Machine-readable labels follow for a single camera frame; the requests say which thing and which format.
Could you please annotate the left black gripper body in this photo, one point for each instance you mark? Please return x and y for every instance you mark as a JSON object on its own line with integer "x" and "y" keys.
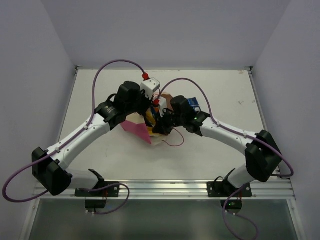
{"x": 147, "y": 107}

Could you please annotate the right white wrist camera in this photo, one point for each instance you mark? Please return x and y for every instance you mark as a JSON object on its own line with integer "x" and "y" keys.
{"x": 159, "y": 105}

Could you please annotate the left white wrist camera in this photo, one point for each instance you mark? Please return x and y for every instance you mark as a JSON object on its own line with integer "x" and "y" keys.
{"x": 150, "y": 86}

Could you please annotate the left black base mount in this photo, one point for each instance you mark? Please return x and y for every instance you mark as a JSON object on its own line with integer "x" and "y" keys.
{"x": 97, "y": 187}

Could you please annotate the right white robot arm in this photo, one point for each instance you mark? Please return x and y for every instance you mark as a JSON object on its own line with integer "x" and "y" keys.
{"x": 259, "y": 149}

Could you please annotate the black controller box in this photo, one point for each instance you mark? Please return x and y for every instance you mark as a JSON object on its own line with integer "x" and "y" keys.
{"x": 94, "y": 204}
{"x": 232, "y": 205}

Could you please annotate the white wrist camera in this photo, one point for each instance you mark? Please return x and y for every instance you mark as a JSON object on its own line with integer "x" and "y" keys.
{"x": 150, "y": 86}
{"x": 159, "y": 105}

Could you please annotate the dark blue chips bag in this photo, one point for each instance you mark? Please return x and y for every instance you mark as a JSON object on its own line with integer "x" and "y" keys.
{"x": 193, "y": 102}

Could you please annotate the right black controller box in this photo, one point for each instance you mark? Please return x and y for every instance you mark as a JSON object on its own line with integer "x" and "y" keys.
{"x": 232, "y": 205}

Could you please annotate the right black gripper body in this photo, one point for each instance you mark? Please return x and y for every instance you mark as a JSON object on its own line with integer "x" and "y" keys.
{"x": 170, "y": 121}

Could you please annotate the yellow snack bar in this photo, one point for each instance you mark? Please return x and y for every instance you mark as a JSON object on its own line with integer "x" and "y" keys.
{"x": 150, "y": 122}

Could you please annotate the pink and cream paper bag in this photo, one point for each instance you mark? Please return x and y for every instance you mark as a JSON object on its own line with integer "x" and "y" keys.
{"x": 135, "y": 124}

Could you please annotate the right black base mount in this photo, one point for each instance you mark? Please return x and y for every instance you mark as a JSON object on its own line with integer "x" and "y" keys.
{"x": 223, "y": 189}

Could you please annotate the left black controller box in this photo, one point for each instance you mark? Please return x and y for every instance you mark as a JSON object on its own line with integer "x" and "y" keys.
{"x": 94, "y": 204}

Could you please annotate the aluminium front rail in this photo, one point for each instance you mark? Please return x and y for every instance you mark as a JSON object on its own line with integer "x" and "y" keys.
{"x": 274, "y": 189}

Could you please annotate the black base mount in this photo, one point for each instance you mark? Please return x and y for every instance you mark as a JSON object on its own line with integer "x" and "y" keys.
{"x": 97, "y": 187}
{"x": 223, "y": 189}

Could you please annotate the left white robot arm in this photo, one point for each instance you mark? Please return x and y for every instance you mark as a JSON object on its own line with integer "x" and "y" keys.
{"x": 50, "y": 165}

